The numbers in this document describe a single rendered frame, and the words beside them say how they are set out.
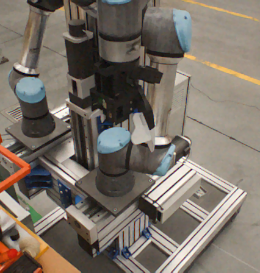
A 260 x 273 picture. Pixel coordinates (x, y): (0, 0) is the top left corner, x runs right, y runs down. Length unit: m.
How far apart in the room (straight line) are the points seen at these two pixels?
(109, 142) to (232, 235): 1.57
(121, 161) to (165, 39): 0.42
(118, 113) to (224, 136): 2.67
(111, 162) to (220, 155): 1.99
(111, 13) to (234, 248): 2.08
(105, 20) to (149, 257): 1.68
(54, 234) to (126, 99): 1.67
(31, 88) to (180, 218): 1.29
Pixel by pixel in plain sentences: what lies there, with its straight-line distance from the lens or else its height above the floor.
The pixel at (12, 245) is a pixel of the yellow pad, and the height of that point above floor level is 1.08.
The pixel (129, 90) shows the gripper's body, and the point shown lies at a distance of 0.66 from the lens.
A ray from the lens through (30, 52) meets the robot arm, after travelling 1.56.
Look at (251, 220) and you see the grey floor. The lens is 2.65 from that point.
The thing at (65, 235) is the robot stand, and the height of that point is 0.21.
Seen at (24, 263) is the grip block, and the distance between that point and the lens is 0.97.
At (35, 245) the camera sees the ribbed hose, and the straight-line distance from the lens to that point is 1.08.
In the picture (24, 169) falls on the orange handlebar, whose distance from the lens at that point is 1.20.
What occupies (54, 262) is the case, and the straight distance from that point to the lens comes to 1.25.
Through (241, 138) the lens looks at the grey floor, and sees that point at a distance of 3.31.
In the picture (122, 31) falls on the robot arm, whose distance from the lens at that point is 0.58.
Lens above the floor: 2.00
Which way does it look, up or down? 39 degrees down
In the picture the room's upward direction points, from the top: straight up
